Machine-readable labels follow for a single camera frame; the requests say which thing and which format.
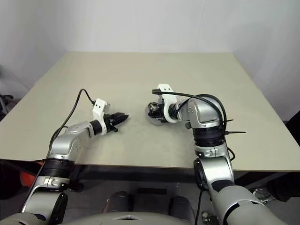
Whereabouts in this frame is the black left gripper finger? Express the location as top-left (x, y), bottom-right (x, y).
top-left (113, 116), bottom-right (128, 127)
top-left (112, 112), bottom-right (129, 120)

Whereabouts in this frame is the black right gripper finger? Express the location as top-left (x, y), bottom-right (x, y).
top-left (150, 110), bottom-right (165, 120)
top-left (147, 102), bottom-right (162, 113)

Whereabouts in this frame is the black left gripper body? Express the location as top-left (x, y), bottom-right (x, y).
top-left (104, 113), bottom-right (120, 135)

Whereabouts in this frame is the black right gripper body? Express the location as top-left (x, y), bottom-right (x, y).
top-left (156, 97), bottom-right (168, 120)

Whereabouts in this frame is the grey round disc object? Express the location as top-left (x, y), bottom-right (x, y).
top-left (144, 102), bottom-right (165, 127)

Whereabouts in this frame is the dark rounded shape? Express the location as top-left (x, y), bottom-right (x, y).
top-left (106, 191), bottom-right (132, 214)

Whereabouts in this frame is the grey robot torso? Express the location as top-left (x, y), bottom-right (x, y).
top-left (0, 205), bottom-right (199, 225)

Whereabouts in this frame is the grey chair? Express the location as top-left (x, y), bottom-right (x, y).
top-left (0, 65), bottom-right (31, 115)

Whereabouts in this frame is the grey white shoe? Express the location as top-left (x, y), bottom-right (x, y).
top-left (252, 187), bottom-right (270, 203)

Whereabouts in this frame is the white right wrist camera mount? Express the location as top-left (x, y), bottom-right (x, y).
top-left (157, 83), bottom-right (180, 123)

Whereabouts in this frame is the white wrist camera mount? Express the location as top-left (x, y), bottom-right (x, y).
top-left (92, 98), bottom-right (111, 136)
top-left (157, 83), bottom-right (180, 123)

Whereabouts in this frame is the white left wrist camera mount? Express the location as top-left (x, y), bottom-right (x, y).
top-left (92, 98), bottom-right (111, 136)

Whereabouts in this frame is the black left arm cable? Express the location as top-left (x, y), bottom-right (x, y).
top-left (48, 88), bottom-right (97, 162)

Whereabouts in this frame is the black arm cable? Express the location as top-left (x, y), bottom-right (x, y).
top-left (48, 88), bottom-right (97, 162)
top-left (151, 89), bottom-right (235, 161)

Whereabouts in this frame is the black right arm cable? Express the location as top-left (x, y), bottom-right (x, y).
top-left (151, 89), bottom-right (235, 161)

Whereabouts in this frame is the black table frame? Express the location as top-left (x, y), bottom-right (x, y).
top-left (0, 158), bottom-right (300, 192)

